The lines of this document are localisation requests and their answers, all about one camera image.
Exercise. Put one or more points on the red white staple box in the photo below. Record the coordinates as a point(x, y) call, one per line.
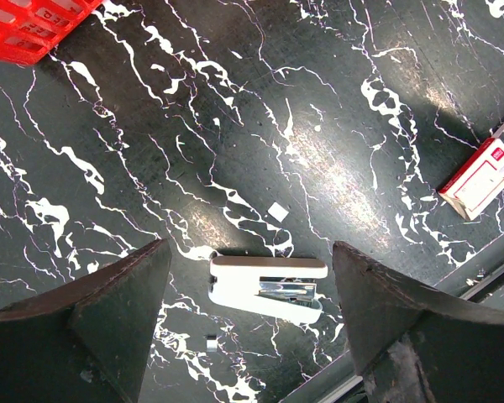
point(479, 180)

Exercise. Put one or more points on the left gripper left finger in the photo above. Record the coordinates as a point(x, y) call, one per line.
point(87, 340)

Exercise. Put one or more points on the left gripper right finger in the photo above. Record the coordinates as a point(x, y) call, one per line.
point(424, 336)

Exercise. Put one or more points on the light blue stapler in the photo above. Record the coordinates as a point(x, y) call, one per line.
point(283, 288)

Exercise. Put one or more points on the small silver staple strip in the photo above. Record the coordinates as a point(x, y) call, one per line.
point(211, 343)

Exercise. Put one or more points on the red plastic shopping basket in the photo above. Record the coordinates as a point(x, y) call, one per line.
point(30, 29)

